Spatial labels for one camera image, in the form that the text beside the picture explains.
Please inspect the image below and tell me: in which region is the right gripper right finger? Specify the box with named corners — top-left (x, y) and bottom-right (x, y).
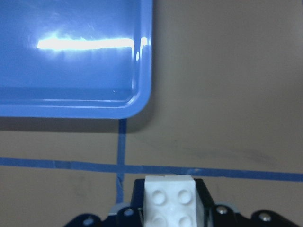
top-left (194, 178), bottom-right (215, 210)

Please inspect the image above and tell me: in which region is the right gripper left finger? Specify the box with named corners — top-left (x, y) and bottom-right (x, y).
top-left (130, 179), bottom-right (145, 208)

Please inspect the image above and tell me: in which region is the white block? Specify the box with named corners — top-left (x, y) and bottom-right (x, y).
top-left (143, 175), bottom-right (205, 227)

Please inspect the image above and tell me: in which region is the blue plastic tray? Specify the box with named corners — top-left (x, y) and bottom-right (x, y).
top-left (0, 0), bottom-right (153, 119)

